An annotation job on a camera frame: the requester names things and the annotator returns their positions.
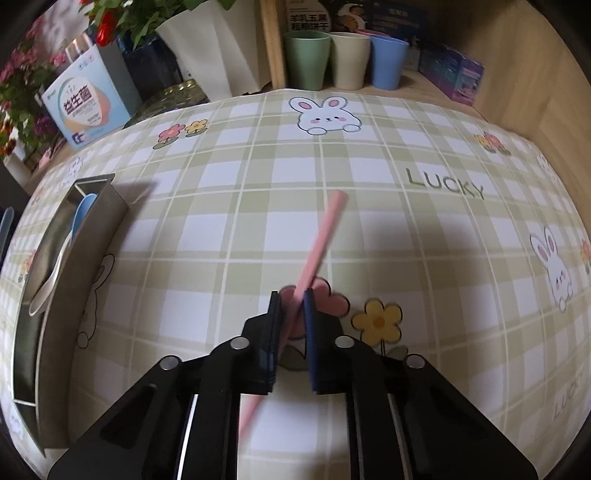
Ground red roses in white pot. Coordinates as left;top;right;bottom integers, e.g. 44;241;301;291
78;0;273;96

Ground dark printed box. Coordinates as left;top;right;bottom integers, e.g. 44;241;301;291
330;0;422;70

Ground checkered bunny print tablecloth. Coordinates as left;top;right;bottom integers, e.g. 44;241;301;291
0;88;591;480

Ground blue spoon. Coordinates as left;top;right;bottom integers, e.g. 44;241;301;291
69;194;98;241

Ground pink blossom flower arrangement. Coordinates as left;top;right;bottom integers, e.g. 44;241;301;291
0;14;70;158

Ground small purple box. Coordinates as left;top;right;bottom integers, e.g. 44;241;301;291
419;44;485;106

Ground blue cup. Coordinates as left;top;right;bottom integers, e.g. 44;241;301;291
370;36;411;90

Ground beige spoon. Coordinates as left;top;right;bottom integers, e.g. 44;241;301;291
28;240;77;317

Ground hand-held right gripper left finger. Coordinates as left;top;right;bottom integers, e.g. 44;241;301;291
48;291;283;480

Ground pink chopstick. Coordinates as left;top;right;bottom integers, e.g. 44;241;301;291
238;190;349;444

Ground green cup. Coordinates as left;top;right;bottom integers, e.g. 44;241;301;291
283;31;332;90

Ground perforated steel utensil tray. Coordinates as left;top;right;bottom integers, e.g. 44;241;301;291
11;174;130;455

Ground white box with green print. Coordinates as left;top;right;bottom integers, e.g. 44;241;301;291
284;0;331;36

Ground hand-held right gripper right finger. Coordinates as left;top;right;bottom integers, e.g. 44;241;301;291
303;288;539;480

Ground light blue probiotics box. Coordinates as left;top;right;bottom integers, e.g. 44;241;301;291
41;44;141;149

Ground dark blue slim box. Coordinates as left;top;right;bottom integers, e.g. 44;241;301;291
122;37;181;100

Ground gold patterned flat tin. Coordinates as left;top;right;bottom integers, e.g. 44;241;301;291
122;79;211;130

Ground beige cup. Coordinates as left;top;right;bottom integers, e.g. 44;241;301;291
331;32;371;90

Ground wooden shelf unit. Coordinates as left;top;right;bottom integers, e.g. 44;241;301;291
259;0;490;93

